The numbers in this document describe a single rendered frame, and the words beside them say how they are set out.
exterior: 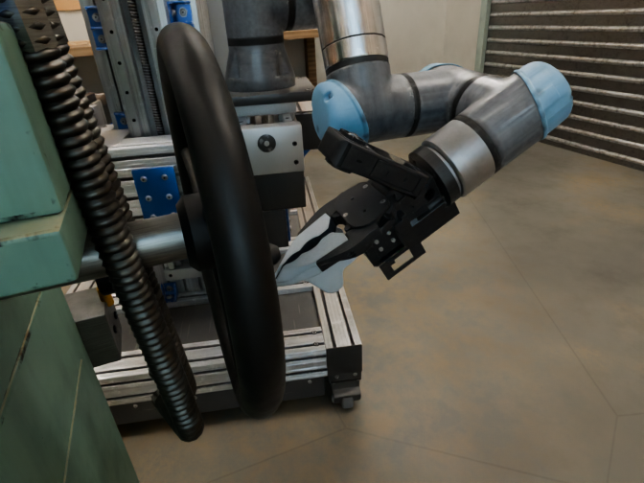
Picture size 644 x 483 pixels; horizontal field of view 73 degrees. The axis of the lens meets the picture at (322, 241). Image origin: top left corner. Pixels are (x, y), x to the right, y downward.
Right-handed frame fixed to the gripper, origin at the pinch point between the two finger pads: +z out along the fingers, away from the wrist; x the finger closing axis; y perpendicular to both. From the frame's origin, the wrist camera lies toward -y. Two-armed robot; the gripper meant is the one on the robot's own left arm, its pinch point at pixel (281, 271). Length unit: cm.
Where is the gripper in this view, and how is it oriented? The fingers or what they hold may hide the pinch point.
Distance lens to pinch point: 46.1
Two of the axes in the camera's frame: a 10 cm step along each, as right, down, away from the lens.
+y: 4.8, 6.4, 6.0
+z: -8.0, 6.0, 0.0
